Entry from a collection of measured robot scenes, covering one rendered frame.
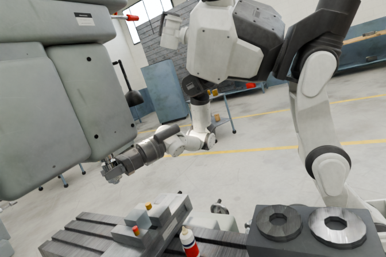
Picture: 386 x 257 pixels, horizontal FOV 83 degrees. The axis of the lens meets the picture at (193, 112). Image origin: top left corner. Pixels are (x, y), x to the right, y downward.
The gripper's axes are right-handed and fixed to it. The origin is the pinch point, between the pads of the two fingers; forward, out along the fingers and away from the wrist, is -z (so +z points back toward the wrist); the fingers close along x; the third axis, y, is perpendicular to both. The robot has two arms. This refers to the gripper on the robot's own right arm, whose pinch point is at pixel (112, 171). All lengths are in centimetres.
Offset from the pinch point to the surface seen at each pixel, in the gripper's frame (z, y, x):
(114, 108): 6.2, -19.5, 8.2
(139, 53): 426, -146, -866
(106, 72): 8.3, -29.9, 7.3
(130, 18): 25, -46, 1
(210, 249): 13.3, 30.5, 21.6
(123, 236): -5.3, 19.8, 3.7
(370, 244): 22, 12, 61
